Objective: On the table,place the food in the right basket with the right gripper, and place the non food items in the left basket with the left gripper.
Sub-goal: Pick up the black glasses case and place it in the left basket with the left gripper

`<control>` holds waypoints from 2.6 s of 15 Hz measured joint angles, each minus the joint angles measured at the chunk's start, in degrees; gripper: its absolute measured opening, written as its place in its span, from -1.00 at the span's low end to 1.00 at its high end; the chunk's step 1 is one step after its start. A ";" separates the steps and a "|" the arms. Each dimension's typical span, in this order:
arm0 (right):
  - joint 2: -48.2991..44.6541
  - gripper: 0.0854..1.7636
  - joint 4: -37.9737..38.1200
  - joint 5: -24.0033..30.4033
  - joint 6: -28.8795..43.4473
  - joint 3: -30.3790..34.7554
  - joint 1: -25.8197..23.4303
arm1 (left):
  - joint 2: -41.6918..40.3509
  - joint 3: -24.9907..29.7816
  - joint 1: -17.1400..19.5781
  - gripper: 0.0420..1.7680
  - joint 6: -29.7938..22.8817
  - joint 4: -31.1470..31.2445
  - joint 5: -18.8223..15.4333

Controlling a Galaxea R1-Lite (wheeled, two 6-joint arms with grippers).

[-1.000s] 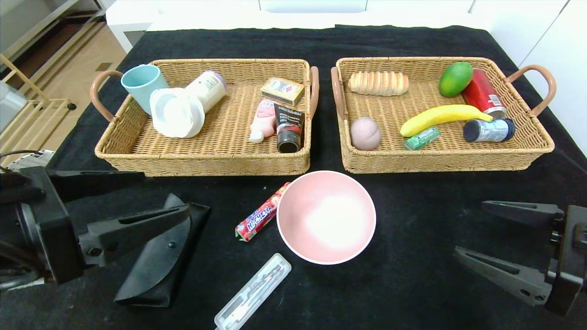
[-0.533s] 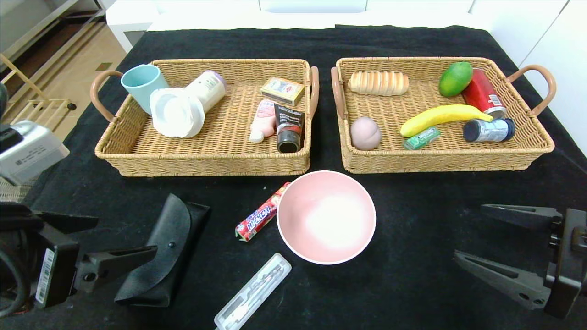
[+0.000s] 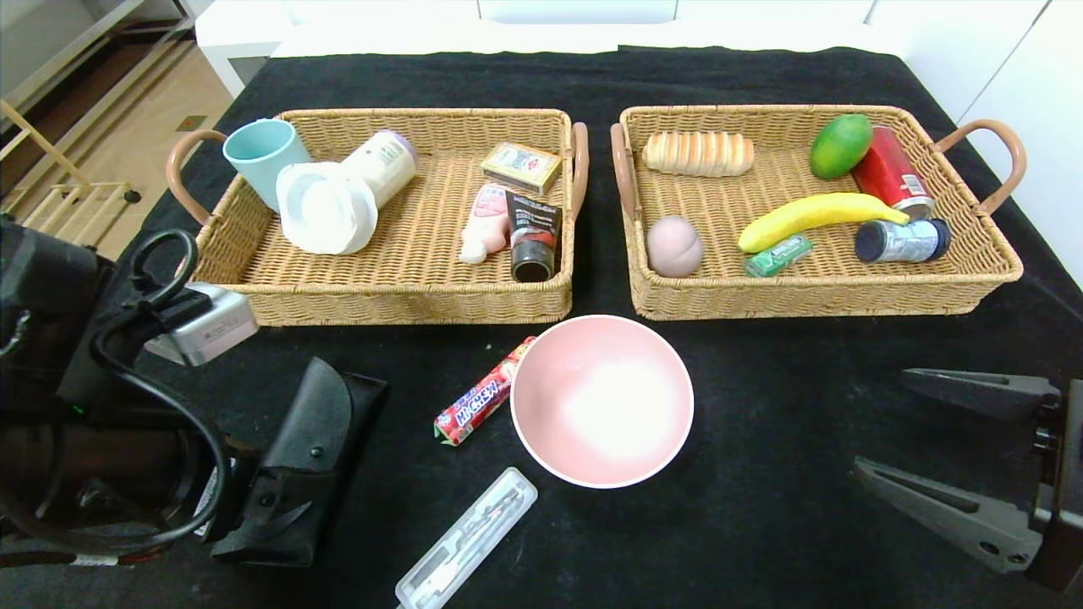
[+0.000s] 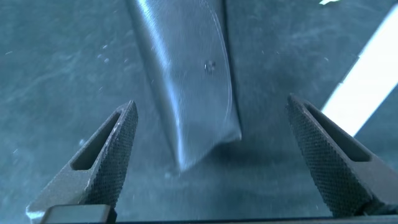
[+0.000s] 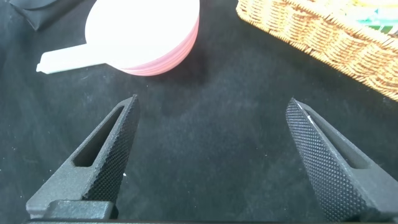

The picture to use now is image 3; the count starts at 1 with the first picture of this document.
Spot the red Hi-Chew candy pack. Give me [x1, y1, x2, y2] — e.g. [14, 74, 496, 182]
[433, 336, 538, 447]

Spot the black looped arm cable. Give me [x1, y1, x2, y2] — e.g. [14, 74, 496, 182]
[85, 228, 234, 551]

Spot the pink bowl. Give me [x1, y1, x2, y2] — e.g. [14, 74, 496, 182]
[509, 315, 695, 490]

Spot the small yellow card box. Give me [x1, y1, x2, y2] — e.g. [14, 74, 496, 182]
[481, 142, 563, 197]

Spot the yellow banana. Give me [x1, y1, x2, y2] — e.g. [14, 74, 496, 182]
[738, 192, 910, 254]

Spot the black tube red label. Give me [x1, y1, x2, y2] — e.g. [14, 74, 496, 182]
[505, 191, 563, 284]

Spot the light blue plastic cup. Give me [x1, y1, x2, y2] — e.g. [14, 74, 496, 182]
[222, 118, 312, 214]

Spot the green mango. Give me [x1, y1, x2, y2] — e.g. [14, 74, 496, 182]
[810, 113, 874, 180]

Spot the black tablecloth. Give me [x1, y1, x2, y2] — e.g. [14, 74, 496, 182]
[0, 47, 1083, 609]

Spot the striped bread roll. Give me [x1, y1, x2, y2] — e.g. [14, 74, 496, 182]
[640, 130, 756, 178]

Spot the pink tube white cap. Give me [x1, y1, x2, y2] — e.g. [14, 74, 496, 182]
[458, 184, 513, 266]

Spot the small silver jar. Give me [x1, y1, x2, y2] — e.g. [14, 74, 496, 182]
[854, 218, 953, 265]

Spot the black leather glasses case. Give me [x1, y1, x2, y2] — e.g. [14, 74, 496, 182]
[210, 356, 392, 568]

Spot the red soda can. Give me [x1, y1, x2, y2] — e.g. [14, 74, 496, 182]
[850, 125, 937, 222]

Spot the clear plastic cutlery case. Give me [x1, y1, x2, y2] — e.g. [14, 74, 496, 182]
[395, 467, 539, 609]

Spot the woven wicker basket with handles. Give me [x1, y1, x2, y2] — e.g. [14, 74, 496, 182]
[165, 107, 591, 327]
[609, 104, 1027, 321]

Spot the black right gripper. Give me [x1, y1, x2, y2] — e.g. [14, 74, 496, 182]
[847, 366, 1083, 593]

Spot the pink peach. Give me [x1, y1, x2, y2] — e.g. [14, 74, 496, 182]
[646, 215, 705, 278]

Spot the white round plastic container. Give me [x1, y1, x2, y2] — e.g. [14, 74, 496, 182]
[275, 161, 379, 256]

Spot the green gum pack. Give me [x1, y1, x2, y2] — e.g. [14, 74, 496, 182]
[745, 234, 815, 278]

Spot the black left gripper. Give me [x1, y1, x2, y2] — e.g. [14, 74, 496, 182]
[169, 376, 338, 568]

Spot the light wooden rack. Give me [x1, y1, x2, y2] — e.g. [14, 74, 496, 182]
[0, 97, 140, 255]

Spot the grey metal shelf frame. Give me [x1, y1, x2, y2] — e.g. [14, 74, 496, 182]
[0, 0, 197, 115]

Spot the white low bench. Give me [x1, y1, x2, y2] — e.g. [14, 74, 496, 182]
[195, 0, 902, 98]

